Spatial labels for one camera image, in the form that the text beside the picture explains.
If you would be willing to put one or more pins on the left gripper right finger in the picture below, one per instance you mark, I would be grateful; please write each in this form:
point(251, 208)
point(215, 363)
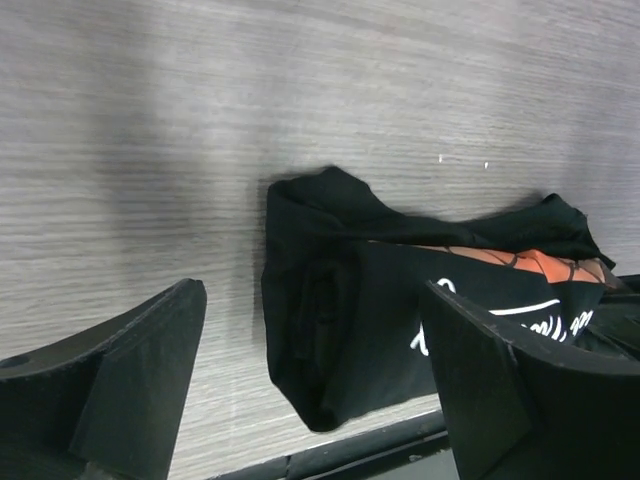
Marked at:
point(518, 405)

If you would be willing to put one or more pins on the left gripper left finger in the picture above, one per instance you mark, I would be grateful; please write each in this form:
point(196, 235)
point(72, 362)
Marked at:
point(108, 401)

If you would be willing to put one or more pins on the black t shirt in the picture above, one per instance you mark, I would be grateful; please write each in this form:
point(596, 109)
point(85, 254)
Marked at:
point(343, 275)

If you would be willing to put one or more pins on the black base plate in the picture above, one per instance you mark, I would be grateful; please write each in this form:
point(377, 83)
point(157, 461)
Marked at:
point(417, 448)

